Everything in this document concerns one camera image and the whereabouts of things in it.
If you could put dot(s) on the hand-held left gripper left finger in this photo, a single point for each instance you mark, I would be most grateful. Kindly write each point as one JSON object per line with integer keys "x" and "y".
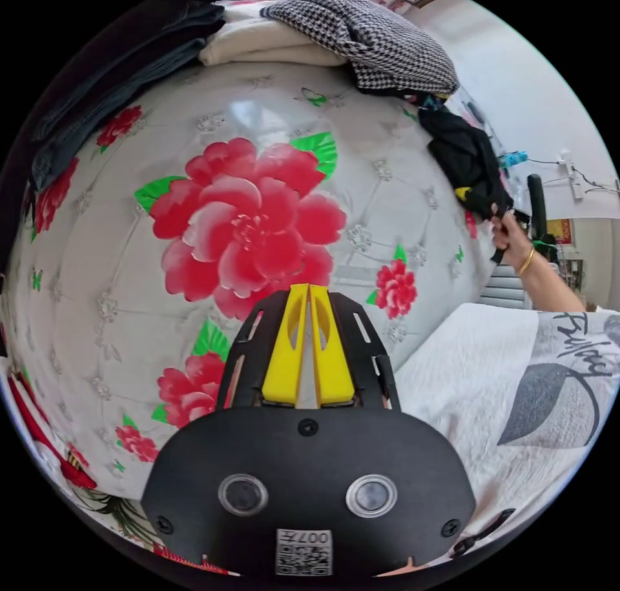
{"x": 281, "y": 358}

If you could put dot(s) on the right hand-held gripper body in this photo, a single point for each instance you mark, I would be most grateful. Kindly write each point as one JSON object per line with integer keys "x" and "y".
{"x": 521, "y": 216}

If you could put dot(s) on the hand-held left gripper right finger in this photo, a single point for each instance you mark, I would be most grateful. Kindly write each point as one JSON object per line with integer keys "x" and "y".
{"x": 334, "y": 363}

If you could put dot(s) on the black long sleeve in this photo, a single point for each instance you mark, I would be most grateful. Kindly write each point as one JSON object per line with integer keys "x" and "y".
{"x": 465, "y": 150}

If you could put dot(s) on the person's right forearm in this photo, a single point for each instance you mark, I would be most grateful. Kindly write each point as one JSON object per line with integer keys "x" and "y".
{"x": 552, "y": 286}

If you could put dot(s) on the person's right hand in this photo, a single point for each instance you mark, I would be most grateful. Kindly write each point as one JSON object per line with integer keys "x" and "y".
{"x": 508, "y": 242}

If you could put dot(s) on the white power strip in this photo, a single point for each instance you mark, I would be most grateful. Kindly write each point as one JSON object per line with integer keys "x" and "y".
{"x": 570, "y": 177}

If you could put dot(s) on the person's body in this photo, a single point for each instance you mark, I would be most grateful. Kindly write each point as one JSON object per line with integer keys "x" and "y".
{"x": 460, "y": 382}

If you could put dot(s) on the pile of clothes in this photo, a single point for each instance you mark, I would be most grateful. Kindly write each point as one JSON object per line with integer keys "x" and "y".
{"x": 368, "y": 34}

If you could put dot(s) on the bed with floral sheet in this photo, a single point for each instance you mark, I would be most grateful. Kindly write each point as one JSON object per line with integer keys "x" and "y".
{"x": 242, "y": 116}

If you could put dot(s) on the red printed cloth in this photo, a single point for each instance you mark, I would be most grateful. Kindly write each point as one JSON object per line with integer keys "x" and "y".
{"x": 43, "y": 436}

